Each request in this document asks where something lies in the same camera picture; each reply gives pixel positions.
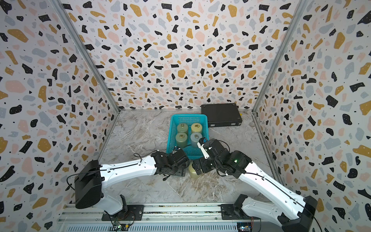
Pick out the yellow canister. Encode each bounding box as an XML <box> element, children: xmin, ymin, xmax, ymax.
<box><xmin>191</xmin><ymin>123</ymin><xmax>203</xmax><ymax>133</ymax></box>
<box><xmin>188</xmin><ymin>163</ymin><xmax>200</xmax><ymax>179</ymax></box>

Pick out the green canister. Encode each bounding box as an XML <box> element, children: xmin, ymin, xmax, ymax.
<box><xmin>175</xmin><ymin>132</ymin><xmax>188</xmax><ymax>148</ymax></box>
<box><xmin>177</xmin><ymin>123</ymin><xmax>188</xmax><ymax>134</ymax></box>

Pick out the blue-grey canister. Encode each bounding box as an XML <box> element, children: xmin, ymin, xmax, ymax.
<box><xmin>190</xmin><ymin>132</ymin><xmax>203</xmax><ymax>148</ymax></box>

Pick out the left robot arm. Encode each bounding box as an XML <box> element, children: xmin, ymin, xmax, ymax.
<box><xmin>66</xmin><ymin>149</ymin><xmax>190</xmax><ymax>215</ymax></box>

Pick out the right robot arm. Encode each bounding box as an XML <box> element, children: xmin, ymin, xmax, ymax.
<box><xmin>192</xmin><ymin>138</ymin><xmax>317</xmax><ymax>232</ymax></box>

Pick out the black flat case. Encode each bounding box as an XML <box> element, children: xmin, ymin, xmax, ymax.
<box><xmin>201</xmin><ymin>103</ymin><xmax>243</xmax><ymax>128</ymax></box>

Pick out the right circuit board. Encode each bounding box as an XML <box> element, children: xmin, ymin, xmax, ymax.
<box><xmin>237</xmin><ymin>223</ymin><xmax>253</xmax><ymax>232</ymax></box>

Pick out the circuit board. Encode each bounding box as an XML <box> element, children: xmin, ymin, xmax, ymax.
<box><xmin>237</xmin><ymin>223</ymin><xmax>253</xmax><ymax>232</ymax></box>
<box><xmin>113</xmin><ymin>223</ymin><xmax>129</xmax><ymax>232</ymax></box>

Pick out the left circuit board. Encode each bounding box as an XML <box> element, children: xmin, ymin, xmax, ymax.
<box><xmin>113</xmin><ymin>223</ymin><xmax>129</xmax><ymax>232</ymax></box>

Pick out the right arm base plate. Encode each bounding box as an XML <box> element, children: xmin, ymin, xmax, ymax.
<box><xmin>220</xmin><ymin>204</ymin><xmax>252</xmax><ymax>220</ymax></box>

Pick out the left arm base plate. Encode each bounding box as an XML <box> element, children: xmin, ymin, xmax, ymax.
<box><xmin>101</xmin><ymin>205</ymin><xmax>145</xmax><ymax>222</ymax></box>

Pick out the aluminium mounting rail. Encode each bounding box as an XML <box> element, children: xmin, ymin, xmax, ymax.
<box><xmin>56</xmin><ymin>203</ymin><xmax>282</xmax><ymax>232</ymax></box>

